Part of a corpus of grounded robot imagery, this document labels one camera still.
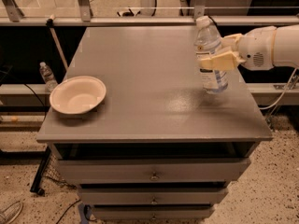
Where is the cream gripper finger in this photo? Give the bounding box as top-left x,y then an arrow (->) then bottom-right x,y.
198,47 -> 245,71
221,34 -> 243,50

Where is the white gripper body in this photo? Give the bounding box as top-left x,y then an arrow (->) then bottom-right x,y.
238,26 -> 277,71

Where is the clear plastic bottle blue label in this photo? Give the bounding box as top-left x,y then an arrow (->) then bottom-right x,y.
194,16 -> 228,93

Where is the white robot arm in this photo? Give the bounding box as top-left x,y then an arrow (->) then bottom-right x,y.
198,25 -> 299,71

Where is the small clear water bottle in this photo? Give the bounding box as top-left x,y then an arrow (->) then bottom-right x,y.
39,62 -> 58,91

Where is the grey drawer cabinet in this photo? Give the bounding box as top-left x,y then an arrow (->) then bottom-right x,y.
37,27 -> 271,209

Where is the white paper bowl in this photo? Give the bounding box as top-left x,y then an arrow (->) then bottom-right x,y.
50,76 -> 107,115

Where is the wooden stick with black clamp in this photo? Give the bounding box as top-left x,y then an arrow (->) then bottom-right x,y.
46,14 -> 68,70

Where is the top grey drawer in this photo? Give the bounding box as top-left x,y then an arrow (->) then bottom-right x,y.
57,158 -> 250,184

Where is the grey drawer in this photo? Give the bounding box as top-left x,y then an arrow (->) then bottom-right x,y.
57,158 -> 250,184
78,188 -> 228,205
93,205 -> 214,220

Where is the middle grey drawer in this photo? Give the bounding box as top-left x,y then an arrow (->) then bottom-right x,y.
78,188 -> 228,205

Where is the bottom grey drawer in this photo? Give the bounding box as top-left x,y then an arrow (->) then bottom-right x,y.
93,205 -> 214,220

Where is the black metal stand leg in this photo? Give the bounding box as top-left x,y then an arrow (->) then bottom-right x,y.
30,147 -> 51,196

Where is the white cable at right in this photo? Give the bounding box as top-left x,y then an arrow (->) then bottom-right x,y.
259,67 -> 298,111

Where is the black floor cable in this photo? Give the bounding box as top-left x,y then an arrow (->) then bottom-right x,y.
55,199 -> 82,224

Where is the white wire fan guard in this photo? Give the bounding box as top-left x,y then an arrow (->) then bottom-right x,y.
0,201 -> 23,224

